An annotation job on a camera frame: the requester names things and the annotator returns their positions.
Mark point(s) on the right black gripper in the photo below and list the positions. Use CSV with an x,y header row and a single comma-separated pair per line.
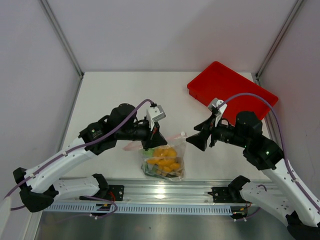
x,y
199,139

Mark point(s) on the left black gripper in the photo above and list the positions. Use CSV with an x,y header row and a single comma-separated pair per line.
x,y
156,140

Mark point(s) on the green vegetable toy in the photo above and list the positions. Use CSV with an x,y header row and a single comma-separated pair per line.
x,y
148,153

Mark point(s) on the yellow ginger toy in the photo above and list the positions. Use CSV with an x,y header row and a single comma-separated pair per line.
x,y
164,161

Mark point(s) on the clear pink zip top bag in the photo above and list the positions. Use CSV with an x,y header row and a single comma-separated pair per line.
x,y
178,142

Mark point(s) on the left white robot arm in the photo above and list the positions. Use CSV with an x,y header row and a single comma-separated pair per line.
x,y
42,185

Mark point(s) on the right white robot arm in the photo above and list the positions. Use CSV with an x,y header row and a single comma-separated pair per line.
x,y
299,211

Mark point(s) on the red plastic tray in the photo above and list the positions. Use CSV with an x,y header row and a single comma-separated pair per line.
x,y
219,81

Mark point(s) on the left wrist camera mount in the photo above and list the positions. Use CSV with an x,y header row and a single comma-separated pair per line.
x,y
154,114

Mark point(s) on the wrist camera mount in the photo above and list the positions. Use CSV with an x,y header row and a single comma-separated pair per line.
x,y
154,114
217,107

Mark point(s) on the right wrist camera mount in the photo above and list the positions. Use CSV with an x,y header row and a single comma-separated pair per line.
x,y
217,107

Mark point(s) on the aluminium frame rail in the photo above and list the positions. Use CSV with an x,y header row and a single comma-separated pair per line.
x,y
159,191

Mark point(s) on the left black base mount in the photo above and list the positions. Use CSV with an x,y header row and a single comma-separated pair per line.
x,y
110,191

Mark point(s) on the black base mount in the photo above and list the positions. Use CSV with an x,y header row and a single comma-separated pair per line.
x,y
227,192
110,191

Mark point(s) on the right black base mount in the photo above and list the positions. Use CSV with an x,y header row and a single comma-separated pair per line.
x,y
227,192

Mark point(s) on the white slotted cable duct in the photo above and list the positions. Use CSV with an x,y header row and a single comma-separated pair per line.
x,y
134,208

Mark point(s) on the right corner aluminium post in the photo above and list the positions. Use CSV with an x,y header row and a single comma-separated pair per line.
x,y
289,20

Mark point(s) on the corner aluminium post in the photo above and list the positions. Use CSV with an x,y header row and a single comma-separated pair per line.
x,y
49,13
289,20

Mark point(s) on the left corner aluminium post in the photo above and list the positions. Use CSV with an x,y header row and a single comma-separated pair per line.
x,y
49,13

